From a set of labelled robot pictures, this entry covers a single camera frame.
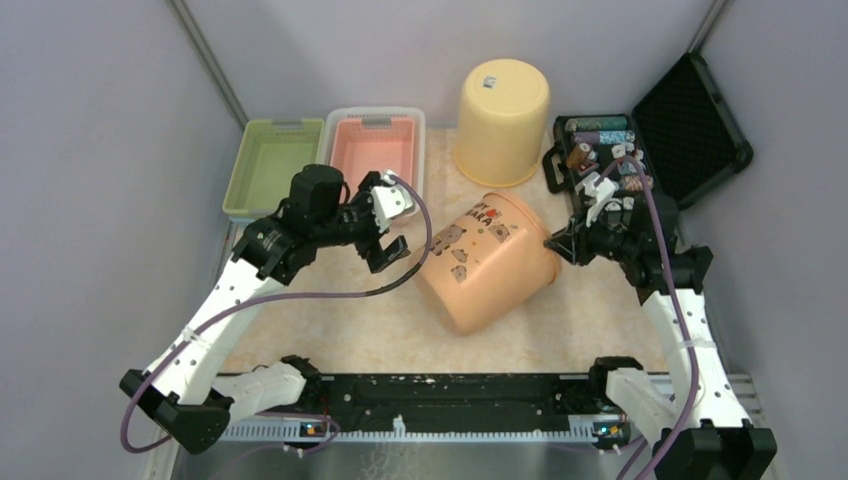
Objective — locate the pink plastic basket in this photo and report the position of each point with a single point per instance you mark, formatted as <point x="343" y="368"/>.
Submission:
<point x="362" y="145"/>

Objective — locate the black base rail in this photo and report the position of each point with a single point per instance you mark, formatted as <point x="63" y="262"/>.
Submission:
<point x="561" y="409"/>

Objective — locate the yellow capybara bucket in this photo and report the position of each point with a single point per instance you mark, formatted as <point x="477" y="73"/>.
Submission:
<point x="503" y="112"/>

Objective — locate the brown cylinder in case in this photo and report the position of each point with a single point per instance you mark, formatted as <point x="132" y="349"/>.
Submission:
<point x="580" y="157"/>

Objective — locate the white mesh plastic basket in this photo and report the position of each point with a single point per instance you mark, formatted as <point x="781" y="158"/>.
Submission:
<point x="373" y="112"/>

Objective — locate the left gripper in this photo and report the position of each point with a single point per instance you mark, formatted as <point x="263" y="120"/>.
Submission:
<point x="377" y="259"/>

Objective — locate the orange capybara bucket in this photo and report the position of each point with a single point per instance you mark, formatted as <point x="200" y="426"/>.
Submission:
<point x="485" y="263"/>

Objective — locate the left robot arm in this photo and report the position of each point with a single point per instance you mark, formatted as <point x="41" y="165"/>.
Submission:
<point x="184" y="391"/>

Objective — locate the black open tool case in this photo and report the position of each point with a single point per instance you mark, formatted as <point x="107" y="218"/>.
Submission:
<point x="682" y="131"/>

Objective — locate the green plastic basket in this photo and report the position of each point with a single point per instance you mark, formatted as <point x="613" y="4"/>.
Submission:
<point x="270" y="154"/>

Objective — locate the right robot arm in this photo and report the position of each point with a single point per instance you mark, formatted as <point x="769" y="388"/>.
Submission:
<point x="702" y="431"/>

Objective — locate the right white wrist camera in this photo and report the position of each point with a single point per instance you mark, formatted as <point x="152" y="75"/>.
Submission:
<point x="600" y="191"/>

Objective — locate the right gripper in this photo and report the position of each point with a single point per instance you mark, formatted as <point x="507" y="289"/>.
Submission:
<point x="563" y="242"/>

